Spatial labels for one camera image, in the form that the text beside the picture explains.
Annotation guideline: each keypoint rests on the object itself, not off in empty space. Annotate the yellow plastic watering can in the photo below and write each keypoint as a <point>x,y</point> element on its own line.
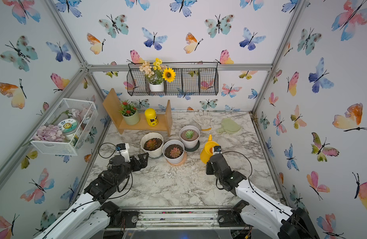
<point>207,151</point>

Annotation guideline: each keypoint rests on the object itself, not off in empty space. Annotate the yellow plastic bottle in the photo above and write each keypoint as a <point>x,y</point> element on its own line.
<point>151,117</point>

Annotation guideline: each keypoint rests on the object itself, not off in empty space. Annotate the terracotta pot saucer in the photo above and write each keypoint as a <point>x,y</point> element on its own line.
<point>183,160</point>

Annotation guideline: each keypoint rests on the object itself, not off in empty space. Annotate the ribbed white pot red succulent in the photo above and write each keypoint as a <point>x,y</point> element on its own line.
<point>152,143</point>

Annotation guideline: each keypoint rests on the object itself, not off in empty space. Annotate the white knit work glove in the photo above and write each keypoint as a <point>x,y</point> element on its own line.
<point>203,119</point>

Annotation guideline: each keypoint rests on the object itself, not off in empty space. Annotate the black wire wall basket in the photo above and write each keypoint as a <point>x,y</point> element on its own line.
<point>192,79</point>

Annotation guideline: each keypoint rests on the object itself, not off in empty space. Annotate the round green label tin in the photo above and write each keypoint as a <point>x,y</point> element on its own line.
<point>68,126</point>

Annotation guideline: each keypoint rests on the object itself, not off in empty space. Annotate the pink artificial flower bunch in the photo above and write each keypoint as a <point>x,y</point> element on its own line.
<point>50,133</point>

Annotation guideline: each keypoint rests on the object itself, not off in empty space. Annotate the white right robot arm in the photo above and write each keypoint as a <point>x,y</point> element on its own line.
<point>260,210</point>

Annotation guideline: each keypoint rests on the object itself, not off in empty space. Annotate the white pot artificial flowers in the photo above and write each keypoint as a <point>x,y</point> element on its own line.
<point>157,74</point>

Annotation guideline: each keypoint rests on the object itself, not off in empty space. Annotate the dark green pot saucer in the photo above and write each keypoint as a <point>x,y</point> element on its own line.
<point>196,147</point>

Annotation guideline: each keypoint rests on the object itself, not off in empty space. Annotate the white mesh wall basket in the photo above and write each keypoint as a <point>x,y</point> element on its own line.
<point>85,112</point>

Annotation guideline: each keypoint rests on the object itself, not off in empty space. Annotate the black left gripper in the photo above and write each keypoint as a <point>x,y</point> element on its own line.
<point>133,161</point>

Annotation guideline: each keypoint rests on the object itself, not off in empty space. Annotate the white pot pink succulent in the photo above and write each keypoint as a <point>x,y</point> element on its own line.
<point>173,151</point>

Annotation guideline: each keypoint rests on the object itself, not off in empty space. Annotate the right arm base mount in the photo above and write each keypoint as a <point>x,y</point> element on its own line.
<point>232,217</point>

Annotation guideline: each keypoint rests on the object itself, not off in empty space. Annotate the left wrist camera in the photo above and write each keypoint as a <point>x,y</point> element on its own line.
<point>123,150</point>

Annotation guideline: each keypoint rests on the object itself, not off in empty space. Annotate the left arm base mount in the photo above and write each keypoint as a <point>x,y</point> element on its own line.
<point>120,218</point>

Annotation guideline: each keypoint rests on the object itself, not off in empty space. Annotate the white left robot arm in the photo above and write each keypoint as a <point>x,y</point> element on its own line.
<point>95,210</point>

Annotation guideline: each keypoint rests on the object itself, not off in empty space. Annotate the white pot green succulent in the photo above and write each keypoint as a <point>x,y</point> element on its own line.
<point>189,136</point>

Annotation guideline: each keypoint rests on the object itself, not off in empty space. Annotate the green pot red flowers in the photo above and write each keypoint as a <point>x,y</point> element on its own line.
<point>129,112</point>

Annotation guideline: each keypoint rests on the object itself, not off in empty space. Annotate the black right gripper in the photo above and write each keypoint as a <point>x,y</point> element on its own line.
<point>209,165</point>

